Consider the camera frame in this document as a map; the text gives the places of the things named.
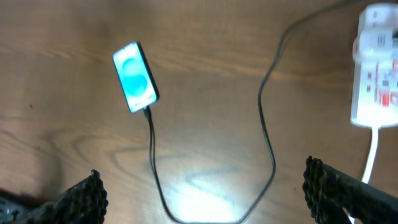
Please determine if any white power strip cord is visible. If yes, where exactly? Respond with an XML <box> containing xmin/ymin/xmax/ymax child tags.
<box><xmin>348</xmin><ymin>126</ymin><xmax>380</xmax><ymax>224</ymax></box>

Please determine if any black USB charging cable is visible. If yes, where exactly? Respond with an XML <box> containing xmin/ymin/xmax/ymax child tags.
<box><xmin>142</xmin><ymin>0</ymin><xmax>368</xmax><ymax>224</ymax></box>

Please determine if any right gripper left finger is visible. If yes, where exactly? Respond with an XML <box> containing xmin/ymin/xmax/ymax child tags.
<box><xmin>12</xmin><ymin>170</ymin><xmax>108</xmax><ymax>224</ymax></box>

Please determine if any white power strip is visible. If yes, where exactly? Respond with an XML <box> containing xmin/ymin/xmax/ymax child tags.
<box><xmin>351</xmin><ymin>59</ymin><xmax>397</xmax><ymax>128</ymax></box>

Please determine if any blue screen smartphone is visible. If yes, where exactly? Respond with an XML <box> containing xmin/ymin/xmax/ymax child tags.
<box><xmin>113</xmin><ymin>41</ymin><xmax>160</xmax><ymax>113</ymax></box>

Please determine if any white charger plug adapter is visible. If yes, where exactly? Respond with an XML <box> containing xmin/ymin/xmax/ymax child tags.
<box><xmin>353</xmin><ymin>3</ymin><xmax>397</xmax><ymax>62</ymax></box>

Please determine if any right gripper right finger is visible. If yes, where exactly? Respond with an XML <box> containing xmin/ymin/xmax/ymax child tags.
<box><xmin>302</xmin><ymin>156</ymin><xmax>397</xmax><ymax>224</ymax></box>

